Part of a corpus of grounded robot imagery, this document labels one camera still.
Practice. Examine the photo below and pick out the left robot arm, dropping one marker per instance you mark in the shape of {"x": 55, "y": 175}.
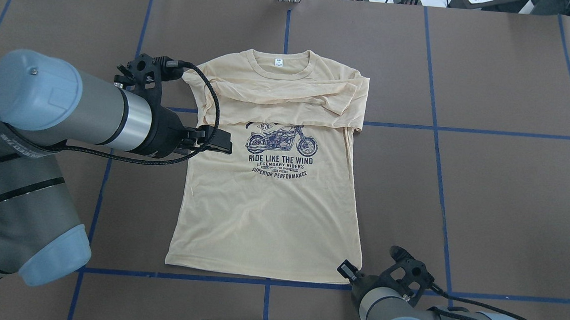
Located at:
{"x": 48, "y": 106}

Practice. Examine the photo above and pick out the cream long-sleeve graphic shirt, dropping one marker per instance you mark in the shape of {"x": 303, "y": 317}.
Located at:
{"x": 282, "y": 205}

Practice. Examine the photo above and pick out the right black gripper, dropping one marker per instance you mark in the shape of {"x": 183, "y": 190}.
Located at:
{"x": 359, "y": 282}

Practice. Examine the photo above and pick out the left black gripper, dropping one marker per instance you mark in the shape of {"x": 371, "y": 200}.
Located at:
{"x": 167, "y": 134}

